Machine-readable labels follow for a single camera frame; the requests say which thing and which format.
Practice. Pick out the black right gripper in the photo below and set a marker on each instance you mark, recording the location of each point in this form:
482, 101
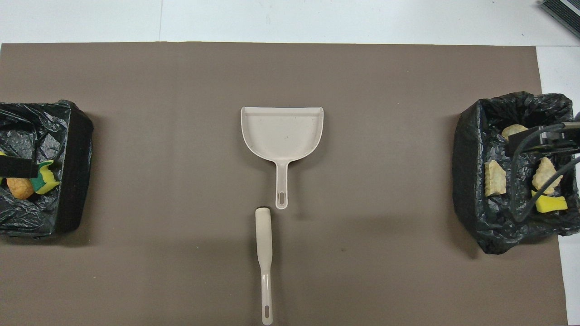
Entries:
548, 139

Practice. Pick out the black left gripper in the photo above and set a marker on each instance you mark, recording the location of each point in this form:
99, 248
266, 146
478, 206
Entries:
18, 167

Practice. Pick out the brown nugget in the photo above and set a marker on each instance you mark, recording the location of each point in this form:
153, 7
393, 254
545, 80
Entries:
20, 188

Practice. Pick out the notched yellow sponge piece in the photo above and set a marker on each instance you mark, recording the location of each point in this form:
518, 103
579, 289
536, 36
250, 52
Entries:
47, 181

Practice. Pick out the pale bread chunk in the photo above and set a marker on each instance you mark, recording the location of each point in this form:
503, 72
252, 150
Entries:
543, 177
512, 131

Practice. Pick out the striped orange croissant piece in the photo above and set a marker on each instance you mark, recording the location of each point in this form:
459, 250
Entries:
495, 177

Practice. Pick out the beige hand brush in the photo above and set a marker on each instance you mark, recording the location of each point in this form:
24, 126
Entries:
264, 235

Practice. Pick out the beige plastic dustpan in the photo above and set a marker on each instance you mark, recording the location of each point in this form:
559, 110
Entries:
281, 136

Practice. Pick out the black bag-lined bin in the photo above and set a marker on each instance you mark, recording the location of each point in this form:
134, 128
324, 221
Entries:
471, 190
72, 181

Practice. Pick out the dark grey ribbed object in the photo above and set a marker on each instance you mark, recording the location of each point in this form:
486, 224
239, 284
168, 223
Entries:
566, 11

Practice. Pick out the brown table mat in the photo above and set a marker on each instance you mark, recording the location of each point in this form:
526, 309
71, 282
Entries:
408, 68

